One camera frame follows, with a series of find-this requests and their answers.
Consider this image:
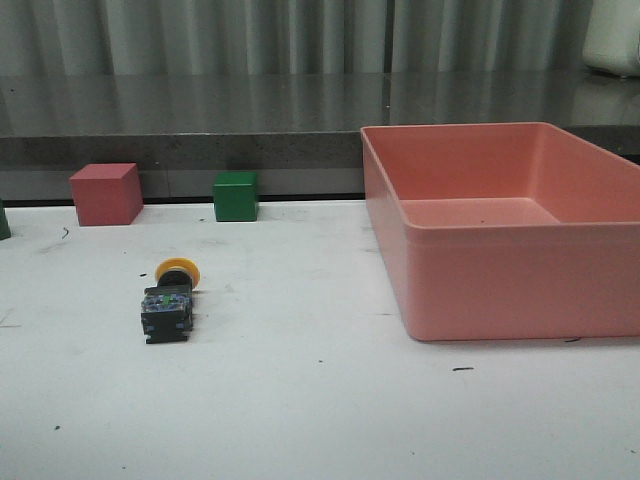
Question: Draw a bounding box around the pink cube block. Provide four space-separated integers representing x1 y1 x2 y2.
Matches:
69 163 144 226

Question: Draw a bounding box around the dark green block at edge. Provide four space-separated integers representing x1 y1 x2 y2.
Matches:
0 200 11 240

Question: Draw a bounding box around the yellow push button switch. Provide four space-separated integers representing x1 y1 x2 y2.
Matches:
140 257 200 344

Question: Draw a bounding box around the green cube block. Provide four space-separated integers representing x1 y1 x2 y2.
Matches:
212 171 259 222

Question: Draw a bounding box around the grey counter shelf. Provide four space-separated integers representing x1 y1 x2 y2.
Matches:
1 70 639 205

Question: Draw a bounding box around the white appliance in background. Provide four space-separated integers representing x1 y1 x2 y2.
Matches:
582 0 639 77

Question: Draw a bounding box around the pink plastic bin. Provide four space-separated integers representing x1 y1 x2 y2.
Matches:
361 122 639 341

